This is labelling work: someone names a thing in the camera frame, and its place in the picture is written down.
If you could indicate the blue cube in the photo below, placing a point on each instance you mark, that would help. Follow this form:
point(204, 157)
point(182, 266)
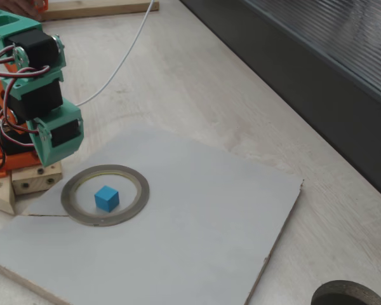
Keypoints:
point(106, 200)

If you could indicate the orange and green leader arm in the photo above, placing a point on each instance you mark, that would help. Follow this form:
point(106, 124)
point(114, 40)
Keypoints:
point(41, 7)

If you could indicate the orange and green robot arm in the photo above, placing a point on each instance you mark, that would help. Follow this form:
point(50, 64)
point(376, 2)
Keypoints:
point(35, 98)

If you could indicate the person's bare hand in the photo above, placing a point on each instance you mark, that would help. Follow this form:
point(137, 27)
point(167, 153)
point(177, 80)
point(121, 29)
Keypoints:
point(22, 6)

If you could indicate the wooden base block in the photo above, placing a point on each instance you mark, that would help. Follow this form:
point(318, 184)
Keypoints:
point(55, 173)

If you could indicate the triangular wooden wedge block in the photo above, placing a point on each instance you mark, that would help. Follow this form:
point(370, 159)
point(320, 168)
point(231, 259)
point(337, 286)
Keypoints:
point(0, 197)

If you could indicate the white-topped plywood board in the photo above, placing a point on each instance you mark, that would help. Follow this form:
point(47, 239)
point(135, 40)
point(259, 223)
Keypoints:
point(177, 254)

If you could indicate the frosted glass desk partition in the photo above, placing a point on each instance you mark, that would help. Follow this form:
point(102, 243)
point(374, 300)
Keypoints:
point(336, 79)

